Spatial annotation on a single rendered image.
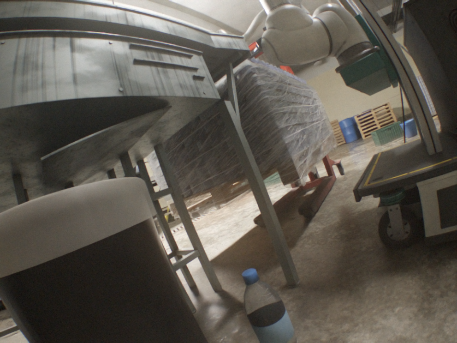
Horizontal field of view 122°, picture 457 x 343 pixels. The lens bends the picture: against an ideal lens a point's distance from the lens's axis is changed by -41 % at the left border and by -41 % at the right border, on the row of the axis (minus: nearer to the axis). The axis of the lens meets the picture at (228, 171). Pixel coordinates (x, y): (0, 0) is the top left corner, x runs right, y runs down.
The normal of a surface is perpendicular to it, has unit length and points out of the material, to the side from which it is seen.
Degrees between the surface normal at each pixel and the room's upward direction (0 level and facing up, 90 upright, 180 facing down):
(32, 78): 90
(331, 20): 82
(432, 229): 90
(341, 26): 94
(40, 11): 90
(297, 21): 99
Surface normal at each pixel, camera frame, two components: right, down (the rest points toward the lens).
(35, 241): 0.51, -0.22
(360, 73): -0.69, 0.26
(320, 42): 0.18, 0.61
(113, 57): 0.71, -0.30
